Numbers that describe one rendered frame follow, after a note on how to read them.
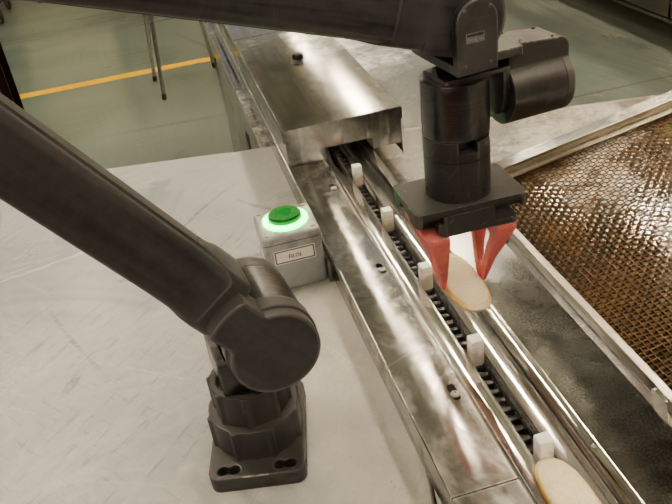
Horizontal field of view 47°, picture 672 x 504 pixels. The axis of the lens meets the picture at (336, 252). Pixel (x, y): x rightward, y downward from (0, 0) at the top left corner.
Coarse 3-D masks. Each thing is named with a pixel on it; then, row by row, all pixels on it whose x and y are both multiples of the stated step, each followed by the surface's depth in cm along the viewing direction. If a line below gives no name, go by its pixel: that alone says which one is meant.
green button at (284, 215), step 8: (280, 208) 94; (288, 208) 94; (296, 208) 94; (272, 216) 93; (280, 216) 92; (288, 216) 92; (296, 216) 92; (272, 224) 92; (280, 224) 92; (288, 224) 92
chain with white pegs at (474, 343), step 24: (360, 168) 110; (384, 216) 98; (408, 264) 93; (432, 288) 87; (456, 336) 80; (480, 336) 75; (480, 360) 76; (504, 408) 70; (528, 432) 68; (552, 456) 63
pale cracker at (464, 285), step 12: (456, 264) 75; (468, 264) 75; (456, 276) 74; (468, 276) 73; (456, 288) 72; (468, 288) 72; (480, 288) 72; (456, 300) 71; (468, 300) 71; (480, 300) 70
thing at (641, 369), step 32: (608, 128) 96; (640, 128) 96; (544, 160) 96; (576, 160) 94; (640, 192) 85; (544, 224) 86; (576, 256) 80; (640, 256) 77; (576, 288) 76; (640, 320) 70
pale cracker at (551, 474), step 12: (540, 468) 62; (552, 468) 62; (564, 468) 62; (540, 480) 61; (552, 480) 61; (564, 480) 60; (576, 480) 60; (552, 492) 60; (564, 492) 59; (576, 492) 59; (588, 492) 59
